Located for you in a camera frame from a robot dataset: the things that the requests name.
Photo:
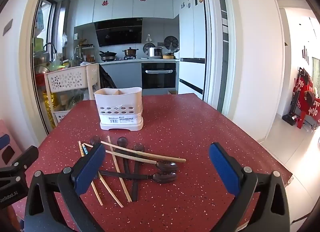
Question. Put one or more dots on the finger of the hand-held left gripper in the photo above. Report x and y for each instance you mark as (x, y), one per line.
(11, 178)
(26, 158)

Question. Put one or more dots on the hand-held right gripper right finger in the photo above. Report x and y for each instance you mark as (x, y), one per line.
(225, 169)

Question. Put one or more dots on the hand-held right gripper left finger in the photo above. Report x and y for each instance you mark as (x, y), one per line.
(90, 169)

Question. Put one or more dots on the dark plastic spoon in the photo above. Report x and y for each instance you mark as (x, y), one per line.
(122, 142)
(165, 177)
(136, 187)
(167, 165)

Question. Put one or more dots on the white plastic utensil holder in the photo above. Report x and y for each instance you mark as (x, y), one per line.
(120, 107)

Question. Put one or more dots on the pink plastic chair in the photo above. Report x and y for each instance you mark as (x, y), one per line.
(13, 132)

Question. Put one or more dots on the gold foil package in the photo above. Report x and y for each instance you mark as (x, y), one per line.
(50, 107)

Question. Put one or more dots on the upright vacuum cleaner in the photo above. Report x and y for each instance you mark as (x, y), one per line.
(290, 117)

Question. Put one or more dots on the beige plastic trolley cart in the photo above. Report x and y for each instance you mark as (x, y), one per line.
(65, 79)

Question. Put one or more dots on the black bag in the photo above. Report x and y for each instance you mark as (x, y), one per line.
(106, 78)

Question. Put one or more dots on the red festive decoration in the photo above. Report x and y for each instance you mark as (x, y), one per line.
(308, 102)

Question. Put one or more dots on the black built-in oven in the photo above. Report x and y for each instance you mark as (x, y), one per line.
(158, 77)

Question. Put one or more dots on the curved kitchen faucet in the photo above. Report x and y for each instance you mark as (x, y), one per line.
(50, 45)

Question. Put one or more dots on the black wok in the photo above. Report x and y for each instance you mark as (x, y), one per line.
(108, 54)

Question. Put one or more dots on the steel pot with lid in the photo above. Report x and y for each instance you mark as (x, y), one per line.
(130, 52)

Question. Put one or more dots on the silver rice cooker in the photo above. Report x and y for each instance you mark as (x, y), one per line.
(155, 52)

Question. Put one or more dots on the round hanging trivet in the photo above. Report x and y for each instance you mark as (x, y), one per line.
(148, 47)
(171, 42)

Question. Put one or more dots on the white refrigerator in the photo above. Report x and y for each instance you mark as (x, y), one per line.
(191, 34)

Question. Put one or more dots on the black range hood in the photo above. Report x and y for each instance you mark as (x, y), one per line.
(120, 32)

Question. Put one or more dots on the white upper kitchen cabinets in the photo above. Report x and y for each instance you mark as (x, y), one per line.
(122, 4)

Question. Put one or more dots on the sliding door frame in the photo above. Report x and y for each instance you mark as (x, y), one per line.
(220, 47)

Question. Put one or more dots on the grey wall plate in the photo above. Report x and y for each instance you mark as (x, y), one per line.
(7, 27)

